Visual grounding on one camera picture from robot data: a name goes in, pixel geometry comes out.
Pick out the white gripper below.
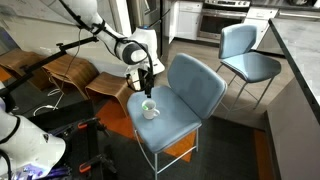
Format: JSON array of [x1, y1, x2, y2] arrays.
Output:
[[125, 50, 165, 98]]

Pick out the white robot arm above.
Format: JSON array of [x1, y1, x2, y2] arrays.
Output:
[[0, 0, 158, 180]]

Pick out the white ceramic mug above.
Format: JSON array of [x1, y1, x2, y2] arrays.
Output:
[[142, 99, 160, 120]]

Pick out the near wooden stool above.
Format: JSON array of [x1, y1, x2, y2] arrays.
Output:
[[85, 72, 133, 116]]

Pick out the wooden stool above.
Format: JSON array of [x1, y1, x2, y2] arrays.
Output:
[[85, 72, 133, 116], [43, 55, 99, 100], [0, 48, 52, 91]]

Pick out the near blue chair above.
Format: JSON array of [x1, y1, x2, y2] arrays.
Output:
[[126, 52, 229, 180]]

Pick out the blue chair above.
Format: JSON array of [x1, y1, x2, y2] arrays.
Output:
[[126, 52, 229, 180], [218, 23, 281, 111]]

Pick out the middle wooden stool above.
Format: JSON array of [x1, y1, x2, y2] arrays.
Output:
[[43, 55, 99, 100]]

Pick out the upper orange black clamp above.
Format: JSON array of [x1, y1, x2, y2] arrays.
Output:
[[77, 117, 110, 137]]

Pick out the orange black clamp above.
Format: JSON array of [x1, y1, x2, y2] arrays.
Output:
[[77, 117, 110, 137], [79, 154, 117, 173]]

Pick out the stainless steel refrigerator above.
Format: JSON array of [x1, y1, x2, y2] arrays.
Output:
[[126, 0, 171, 65]]

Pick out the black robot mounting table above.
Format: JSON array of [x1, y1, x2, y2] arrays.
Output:
[[30, 100, 117, 180]]

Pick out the white kitchen cabinets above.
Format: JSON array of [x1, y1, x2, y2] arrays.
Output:
[[175, 0, 278, 46]]

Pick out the stainless steel oven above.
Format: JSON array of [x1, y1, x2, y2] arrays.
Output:
[[198, 0, 251, 42]]

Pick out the lower orange black clamp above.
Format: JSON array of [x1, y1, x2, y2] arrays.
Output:
[[79, 154, 117, 173]]

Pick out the far blue chair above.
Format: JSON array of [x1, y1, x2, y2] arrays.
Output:
[[218, 23, 281, 111]]

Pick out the far wooden stool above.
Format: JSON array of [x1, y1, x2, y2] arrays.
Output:
[[0, 48, 52, 91]]

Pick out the grey kitchen counter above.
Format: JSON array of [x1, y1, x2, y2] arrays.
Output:
[[267, 19, 320, 180]]

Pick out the white cable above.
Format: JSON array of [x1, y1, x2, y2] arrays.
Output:
[[32, 28, 83, 117]]

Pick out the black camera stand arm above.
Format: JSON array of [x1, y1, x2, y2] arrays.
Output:
[[0, 37, 98, 112]]

